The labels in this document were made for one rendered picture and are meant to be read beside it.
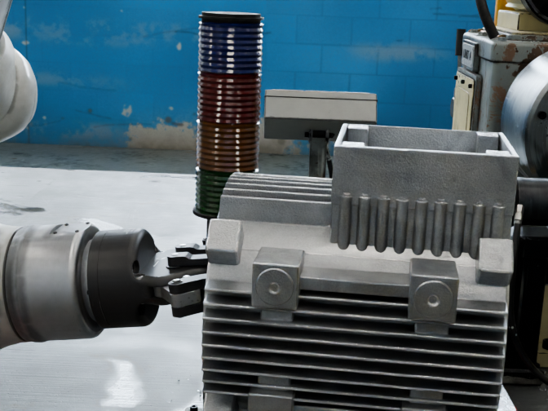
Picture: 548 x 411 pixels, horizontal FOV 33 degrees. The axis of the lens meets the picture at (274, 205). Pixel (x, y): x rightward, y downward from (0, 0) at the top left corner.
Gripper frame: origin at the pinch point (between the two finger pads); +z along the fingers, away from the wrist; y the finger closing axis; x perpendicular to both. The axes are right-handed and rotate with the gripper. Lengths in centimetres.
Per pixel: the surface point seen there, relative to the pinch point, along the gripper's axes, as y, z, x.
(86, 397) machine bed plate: 24.5, -32.9, 20.6
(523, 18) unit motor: 110, 25, -11
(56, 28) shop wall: 581, -239, -12
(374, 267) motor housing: -6.1, 0.9, -1.5
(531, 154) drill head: 76, 21, 7
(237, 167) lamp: 17.3, -12.1, -4.7
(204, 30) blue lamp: 17.7, -13.8, -17.3
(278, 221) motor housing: -3.7, -5.6, -4.6
